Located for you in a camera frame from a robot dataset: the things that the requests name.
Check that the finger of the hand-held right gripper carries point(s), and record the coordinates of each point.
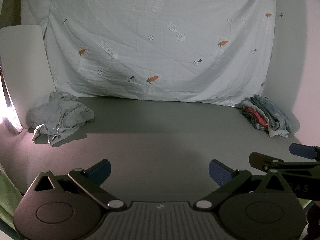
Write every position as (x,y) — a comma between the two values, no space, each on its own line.
(301,150)
(295,166)

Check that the grey garment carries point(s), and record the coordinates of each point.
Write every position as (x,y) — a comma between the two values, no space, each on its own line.
(60,115)

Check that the carrot print bed sheet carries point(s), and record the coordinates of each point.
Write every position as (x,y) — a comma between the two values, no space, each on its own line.
(160,42)

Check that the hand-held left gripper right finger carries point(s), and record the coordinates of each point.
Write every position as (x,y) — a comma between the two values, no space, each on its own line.
(221,173)

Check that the green cloth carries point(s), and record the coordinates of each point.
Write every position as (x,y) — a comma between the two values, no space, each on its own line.
(7,197)

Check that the white rounded panel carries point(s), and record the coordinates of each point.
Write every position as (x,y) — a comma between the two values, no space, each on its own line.
(23,67)

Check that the stack of folded clothes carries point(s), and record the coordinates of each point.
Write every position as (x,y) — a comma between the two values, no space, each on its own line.
(271,116)

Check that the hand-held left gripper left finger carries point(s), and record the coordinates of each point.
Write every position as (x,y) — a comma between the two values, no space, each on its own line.
(99,172)

